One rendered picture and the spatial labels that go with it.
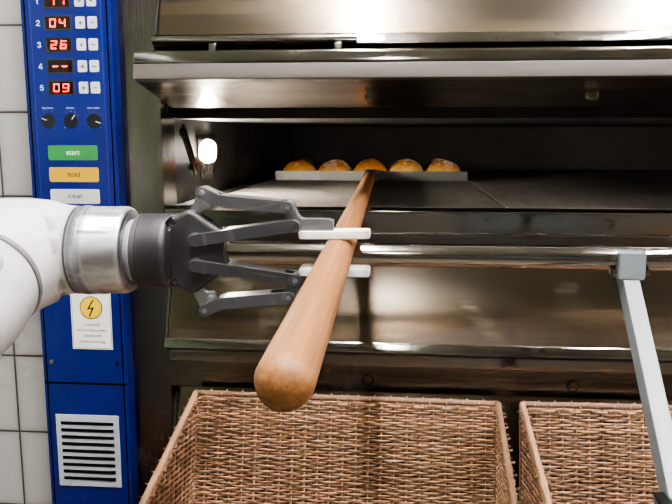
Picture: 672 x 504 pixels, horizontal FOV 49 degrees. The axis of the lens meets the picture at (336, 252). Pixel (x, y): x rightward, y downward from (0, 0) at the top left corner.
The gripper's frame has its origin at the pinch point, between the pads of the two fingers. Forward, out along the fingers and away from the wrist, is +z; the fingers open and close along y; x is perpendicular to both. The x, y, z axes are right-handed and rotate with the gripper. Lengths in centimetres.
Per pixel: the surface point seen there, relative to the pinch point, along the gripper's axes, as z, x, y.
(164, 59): -29, -42, -23
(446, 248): 12.5, -18.6, 2.4
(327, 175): -12, -140, 0
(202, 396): -28, -53, 35
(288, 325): -0.3, 34.0, -1.3
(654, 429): 33.4, -3.2, 19.1
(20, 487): -65, -57, 56
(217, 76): -21, -41, -20
